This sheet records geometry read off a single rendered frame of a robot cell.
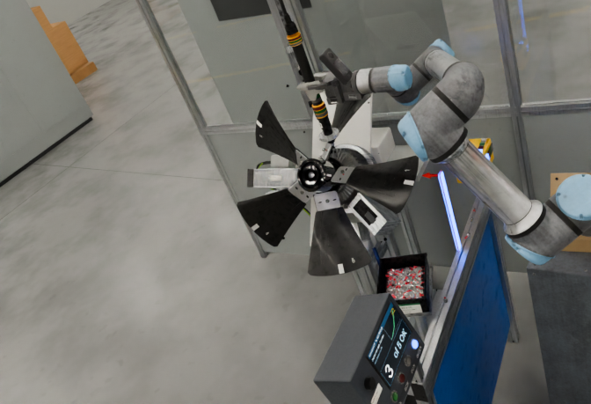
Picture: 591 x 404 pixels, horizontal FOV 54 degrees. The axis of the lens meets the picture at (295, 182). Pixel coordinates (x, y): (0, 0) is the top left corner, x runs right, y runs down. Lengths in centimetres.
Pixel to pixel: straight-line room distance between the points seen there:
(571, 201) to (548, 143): 106
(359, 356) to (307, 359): 178
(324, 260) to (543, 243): 77
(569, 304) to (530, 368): 99
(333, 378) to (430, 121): 62
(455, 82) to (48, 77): 646
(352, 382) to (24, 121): 639
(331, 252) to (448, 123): 79
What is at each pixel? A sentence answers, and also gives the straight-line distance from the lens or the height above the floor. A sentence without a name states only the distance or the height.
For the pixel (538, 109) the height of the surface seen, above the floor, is 99.
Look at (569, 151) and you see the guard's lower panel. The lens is 262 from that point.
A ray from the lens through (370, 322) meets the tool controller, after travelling 138.
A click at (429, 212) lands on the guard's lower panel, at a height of 43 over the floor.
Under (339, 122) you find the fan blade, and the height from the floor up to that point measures 134.
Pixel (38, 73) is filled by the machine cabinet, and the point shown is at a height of 83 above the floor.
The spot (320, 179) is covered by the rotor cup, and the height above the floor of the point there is 121.
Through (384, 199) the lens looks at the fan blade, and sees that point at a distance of 190.
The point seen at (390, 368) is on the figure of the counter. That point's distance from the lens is 140.
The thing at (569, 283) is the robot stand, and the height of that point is 96.
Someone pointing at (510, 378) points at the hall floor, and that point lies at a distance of 279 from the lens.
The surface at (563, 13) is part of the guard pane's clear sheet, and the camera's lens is 235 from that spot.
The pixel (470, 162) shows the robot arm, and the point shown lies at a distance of 146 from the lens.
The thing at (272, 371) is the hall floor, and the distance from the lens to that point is 312.
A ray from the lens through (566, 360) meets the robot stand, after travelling 205.
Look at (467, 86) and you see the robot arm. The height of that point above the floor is 161.
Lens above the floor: 224
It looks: 30 degrees down
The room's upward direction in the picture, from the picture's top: 22 degrees counter-clockwise
